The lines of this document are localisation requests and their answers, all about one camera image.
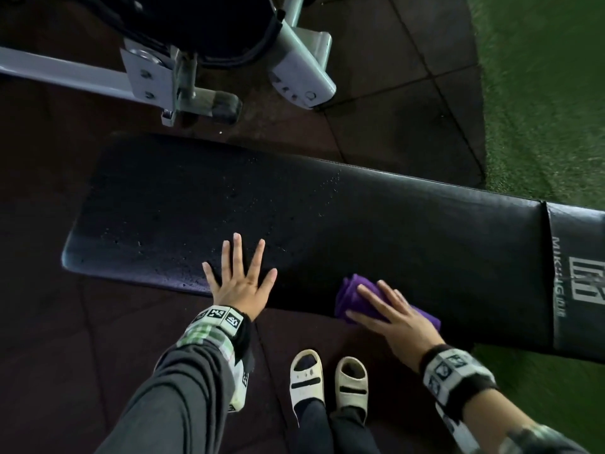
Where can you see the person's left hand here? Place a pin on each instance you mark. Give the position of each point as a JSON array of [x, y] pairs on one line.
[[241, 293]]

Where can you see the person's right hand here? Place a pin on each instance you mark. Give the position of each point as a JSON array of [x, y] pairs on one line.
[[409, 333]]

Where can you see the purple cleaning cloth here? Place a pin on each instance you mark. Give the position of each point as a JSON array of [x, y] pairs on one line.
[[347, 297]]

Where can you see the grey adjacent bench frame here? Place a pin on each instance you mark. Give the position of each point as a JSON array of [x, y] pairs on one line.
[[298, 70]]

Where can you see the person's left forearm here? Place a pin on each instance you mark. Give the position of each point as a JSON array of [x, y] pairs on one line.
[[179, 401]]

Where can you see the person's right forearm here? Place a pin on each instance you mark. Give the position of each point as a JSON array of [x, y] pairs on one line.
[[491, 416]]

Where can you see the person's white right sandal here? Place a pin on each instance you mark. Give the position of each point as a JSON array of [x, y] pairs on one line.
[[352, 400]]

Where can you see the person's white sandal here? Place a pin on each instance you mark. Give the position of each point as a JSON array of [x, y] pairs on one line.
[[352, 400], [307, 397]]

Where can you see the person's white left sandal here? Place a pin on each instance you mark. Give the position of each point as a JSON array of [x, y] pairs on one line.
[[307, 397]]

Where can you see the person's dark trousers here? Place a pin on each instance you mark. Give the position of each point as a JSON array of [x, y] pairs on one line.
[[312, 435]]

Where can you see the black right wristband with markers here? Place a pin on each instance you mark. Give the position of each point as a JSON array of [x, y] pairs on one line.
[[454, 373]]

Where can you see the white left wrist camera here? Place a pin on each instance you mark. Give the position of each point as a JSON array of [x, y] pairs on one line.
[[238, 387]]

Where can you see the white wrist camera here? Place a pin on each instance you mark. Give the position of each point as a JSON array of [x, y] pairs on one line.
[[238, 387], [454, 430]]

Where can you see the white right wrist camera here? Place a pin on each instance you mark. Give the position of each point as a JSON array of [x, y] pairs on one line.
[[454, 430]]

